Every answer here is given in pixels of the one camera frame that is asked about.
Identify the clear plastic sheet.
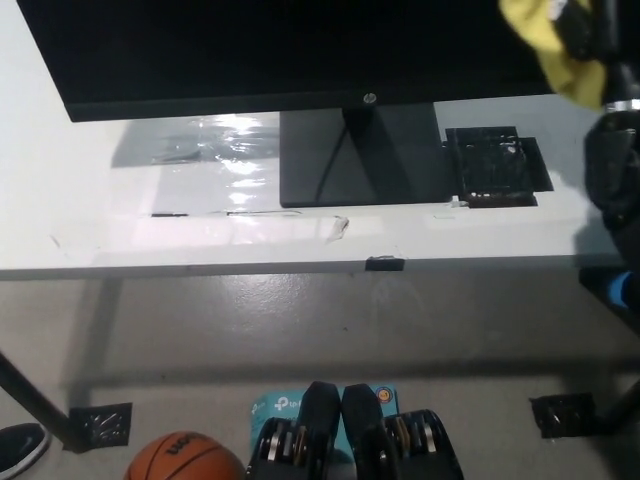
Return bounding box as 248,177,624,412
110,113,307,217

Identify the black sneaker with white sole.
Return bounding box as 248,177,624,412
0,423,51,479

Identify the black metal frame leg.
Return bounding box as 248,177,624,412
597,379,640,434
0,349,69,442

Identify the teal tp-link box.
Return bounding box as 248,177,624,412
248,383,404,454

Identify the small black tape piece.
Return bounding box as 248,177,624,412
365,254,405,273

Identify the black HP monitor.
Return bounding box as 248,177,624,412
16,0,556,209

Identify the black tape patch on desk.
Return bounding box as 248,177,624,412
442,125,555,209

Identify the crumpled clear tape piece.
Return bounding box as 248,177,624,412
324,215,351,245

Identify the black object with blue part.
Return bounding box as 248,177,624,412
578,267,640,321

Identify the yellow microfibre cloth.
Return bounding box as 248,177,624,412
499,0,609,112

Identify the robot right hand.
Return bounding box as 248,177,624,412
547,0,640,109

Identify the orange basketball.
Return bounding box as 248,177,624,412
123,432,246,480

